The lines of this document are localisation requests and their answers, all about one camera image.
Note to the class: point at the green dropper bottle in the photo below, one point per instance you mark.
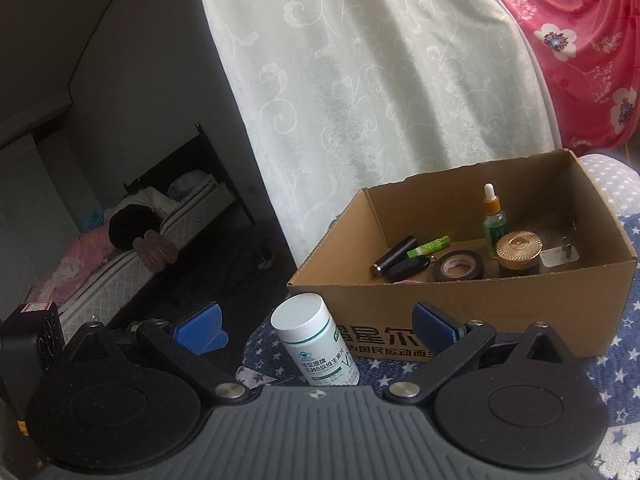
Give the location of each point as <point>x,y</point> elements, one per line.
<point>495,224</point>

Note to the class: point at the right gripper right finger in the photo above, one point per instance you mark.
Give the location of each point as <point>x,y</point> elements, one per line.
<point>456,349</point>

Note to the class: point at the black electrical tape roll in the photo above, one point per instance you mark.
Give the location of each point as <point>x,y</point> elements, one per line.
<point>460,265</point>

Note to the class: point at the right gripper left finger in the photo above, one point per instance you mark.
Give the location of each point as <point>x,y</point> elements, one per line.
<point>180,348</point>

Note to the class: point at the white patterned curtain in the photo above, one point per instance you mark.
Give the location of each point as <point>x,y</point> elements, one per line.
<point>340,95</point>

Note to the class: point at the black clothing pile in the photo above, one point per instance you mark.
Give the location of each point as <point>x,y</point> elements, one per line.
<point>131,222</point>

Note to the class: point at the green lip balm stick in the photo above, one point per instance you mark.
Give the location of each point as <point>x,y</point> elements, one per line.
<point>429,248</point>

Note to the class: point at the pair of brown shoes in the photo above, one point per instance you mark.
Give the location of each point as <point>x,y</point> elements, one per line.
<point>154,251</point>

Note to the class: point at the white USB charger plug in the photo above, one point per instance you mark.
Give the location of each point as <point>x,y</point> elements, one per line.
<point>560,255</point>

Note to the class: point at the white supplement bottle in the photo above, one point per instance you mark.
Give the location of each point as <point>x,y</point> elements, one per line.
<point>310,335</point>

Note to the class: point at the black cylindrical tube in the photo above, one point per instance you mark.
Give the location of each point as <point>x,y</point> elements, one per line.
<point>393,256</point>

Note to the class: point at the black key fob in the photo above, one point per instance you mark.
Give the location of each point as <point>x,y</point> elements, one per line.
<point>408,268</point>

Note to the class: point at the brown cardboard box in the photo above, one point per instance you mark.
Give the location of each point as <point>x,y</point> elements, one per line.
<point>465,279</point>

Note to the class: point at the dark jar with copper lid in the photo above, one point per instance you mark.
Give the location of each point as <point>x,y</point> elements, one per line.
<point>518,254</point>

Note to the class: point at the red floral cloth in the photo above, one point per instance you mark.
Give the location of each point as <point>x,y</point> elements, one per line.
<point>588,51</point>

